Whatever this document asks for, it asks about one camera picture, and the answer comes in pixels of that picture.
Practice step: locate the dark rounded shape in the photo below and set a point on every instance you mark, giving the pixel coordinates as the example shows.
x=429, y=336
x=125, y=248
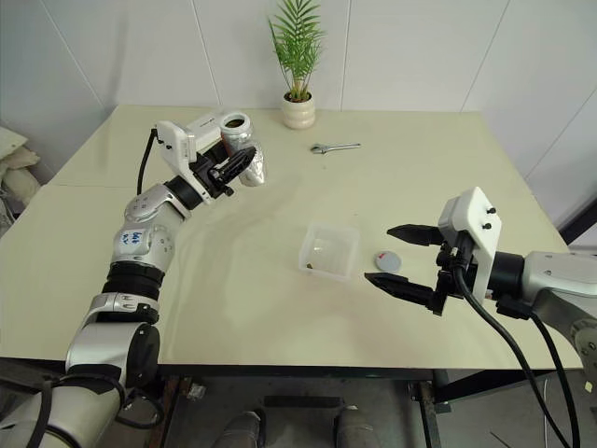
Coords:
x=354, y=429
x=242, y=431

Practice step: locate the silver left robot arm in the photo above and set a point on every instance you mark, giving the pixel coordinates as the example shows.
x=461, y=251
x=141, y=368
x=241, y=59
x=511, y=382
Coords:
x=140, y=252

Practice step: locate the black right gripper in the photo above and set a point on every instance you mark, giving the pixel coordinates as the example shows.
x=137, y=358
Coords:
x=445, y=268

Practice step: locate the clear square plastic container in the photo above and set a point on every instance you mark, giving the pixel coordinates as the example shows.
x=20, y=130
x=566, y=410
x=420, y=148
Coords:
x=326, y=252

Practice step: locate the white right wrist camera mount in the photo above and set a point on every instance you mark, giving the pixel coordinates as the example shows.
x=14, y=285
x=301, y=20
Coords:
x=480, y=219

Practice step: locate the cream ribbed plant pot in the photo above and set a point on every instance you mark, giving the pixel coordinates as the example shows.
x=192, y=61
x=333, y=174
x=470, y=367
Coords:
x=298, y=114

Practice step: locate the black slanted metal bar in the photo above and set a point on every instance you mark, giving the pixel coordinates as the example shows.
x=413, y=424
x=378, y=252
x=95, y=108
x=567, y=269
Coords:
x=583, y=219

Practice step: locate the green palm plant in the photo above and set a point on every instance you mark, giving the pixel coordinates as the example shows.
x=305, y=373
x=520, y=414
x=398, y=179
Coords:
x=298, y=46

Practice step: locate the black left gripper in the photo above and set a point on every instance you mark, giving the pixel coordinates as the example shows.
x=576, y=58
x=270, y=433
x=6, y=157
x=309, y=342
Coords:
x=210, y=177

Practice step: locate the small clear plastic packet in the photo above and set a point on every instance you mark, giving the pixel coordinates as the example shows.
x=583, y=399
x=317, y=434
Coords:
x=196, y=391

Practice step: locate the silver adjustable wrench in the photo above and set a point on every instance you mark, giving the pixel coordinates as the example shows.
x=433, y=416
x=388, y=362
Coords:
x=336, y=148

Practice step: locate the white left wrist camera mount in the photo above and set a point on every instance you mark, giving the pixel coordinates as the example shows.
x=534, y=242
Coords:
x=175, y=149

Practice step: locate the grey round lid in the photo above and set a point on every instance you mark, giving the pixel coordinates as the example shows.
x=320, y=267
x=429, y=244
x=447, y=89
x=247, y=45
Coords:
x=388, y=262

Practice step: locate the beige cloth sack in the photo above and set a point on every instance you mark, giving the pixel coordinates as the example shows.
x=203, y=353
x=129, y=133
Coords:
x=16, y=186
x=14, y=156

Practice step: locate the clear plastic jar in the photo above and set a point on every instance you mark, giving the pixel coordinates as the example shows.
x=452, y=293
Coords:
x=254, y=170

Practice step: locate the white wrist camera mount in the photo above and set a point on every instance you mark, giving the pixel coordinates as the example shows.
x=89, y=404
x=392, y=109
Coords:
x=480, y=219
x=175, y=149

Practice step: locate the black metal table frame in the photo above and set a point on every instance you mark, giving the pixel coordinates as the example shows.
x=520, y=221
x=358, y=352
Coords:
x=490, y=382

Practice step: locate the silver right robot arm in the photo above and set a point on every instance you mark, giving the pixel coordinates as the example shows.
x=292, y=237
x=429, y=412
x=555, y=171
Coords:
x=555, y=275

